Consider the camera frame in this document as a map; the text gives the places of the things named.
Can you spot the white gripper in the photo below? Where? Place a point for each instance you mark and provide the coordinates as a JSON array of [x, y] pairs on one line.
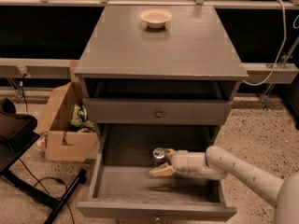
[[179, 160]]

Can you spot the silver redbull can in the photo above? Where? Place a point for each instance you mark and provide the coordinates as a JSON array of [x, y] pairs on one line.
[[158, 156]]

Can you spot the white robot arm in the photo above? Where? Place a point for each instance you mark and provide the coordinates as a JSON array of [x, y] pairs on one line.
[[216, 163]]

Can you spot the round brass drawer knob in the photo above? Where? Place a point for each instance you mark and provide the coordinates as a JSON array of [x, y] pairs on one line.
[[158, 113]]

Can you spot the open grey middle drawer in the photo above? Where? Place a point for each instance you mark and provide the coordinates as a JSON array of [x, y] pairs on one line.
[[122, 187]]

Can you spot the closed grey top drawer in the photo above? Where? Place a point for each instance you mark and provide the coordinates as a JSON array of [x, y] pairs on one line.
[[142, 111]]

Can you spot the grey wooden drawer cabinet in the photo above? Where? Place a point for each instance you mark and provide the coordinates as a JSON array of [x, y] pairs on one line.
[[190, 58]]

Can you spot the green snack bag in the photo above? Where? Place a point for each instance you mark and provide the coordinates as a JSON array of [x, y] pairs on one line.
[[80, 121]]

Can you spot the brown cardboard box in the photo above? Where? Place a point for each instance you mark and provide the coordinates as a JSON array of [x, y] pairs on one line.
[[54, 124]]

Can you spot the beige paper bowl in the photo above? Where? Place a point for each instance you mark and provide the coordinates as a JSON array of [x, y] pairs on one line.
[[156, 18]]

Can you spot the black metal stand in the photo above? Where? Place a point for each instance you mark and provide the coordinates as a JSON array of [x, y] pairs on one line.
[[16, 137]]

